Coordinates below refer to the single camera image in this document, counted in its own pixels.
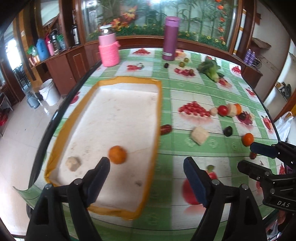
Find purple thermos bottle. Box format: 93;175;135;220
162;16;180;61

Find white plastic bucket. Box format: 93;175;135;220
39;78;61;106

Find red strawberry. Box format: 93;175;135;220
160;124;172;136

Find purple striped bottles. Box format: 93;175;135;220
243;48;255;65

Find small orange mandarin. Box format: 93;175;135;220
108;146;127;165

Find white plastic bag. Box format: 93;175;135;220
275;111;293;142

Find green bok choy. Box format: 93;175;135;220
197;56;224;83

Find orange tangerine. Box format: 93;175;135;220
234;103;242;115

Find dark purple plum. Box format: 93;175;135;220
238;112;247;121

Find large orange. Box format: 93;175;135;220
241;133;254;147

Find red tomato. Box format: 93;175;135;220
217;105;228;116

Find pink crochet covered jar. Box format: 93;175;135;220
98;24;120;67

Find grey metal kettle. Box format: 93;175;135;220
27;91;40;109

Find dark avocado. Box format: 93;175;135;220
223;126;233;137

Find yellow rimmed white tray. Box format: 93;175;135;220
44;76;162;220

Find blue plastic jug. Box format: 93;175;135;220
36;38;50;61

